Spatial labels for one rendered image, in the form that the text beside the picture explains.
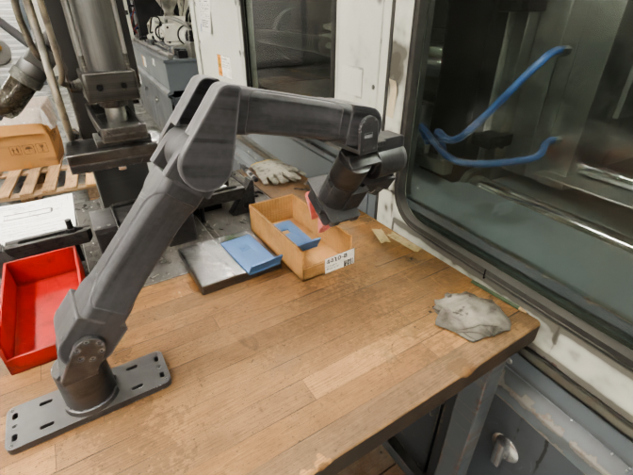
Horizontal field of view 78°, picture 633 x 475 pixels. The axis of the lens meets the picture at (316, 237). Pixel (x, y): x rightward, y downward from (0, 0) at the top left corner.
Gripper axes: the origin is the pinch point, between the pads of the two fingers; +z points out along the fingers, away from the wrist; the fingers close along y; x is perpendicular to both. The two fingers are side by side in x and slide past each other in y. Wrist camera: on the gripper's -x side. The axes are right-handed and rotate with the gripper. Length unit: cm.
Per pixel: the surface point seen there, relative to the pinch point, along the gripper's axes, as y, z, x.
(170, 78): 264, 190, -49
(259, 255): 1.0, 9.8, 10.8
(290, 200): 15.1, 15.0, -4.7
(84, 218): 36, 36, 41
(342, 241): -3.8, 4.2, -5.4
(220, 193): 23.7, 18.5, 10.0
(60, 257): 17, 18, 46
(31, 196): 196, 232, 77
